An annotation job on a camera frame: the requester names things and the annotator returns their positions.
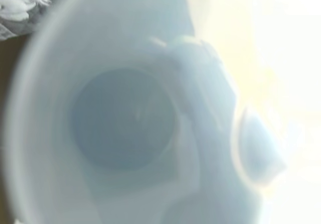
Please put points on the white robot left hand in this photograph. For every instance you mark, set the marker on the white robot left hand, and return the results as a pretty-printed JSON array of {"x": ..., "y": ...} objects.
[{"x": 208, "y": 83}]

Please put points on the large translucent plastic syringe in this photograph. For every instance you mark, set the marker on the large translucent plastic syringe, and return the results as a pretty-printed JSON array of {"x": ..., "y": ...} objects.
[{"x": 75, "y": 58}]

